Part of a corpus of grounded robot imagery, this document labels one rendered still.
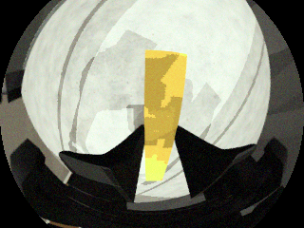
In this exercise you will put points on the yellow bar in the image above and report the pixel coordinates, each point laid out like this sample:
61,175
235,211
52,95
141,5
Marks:
164,79

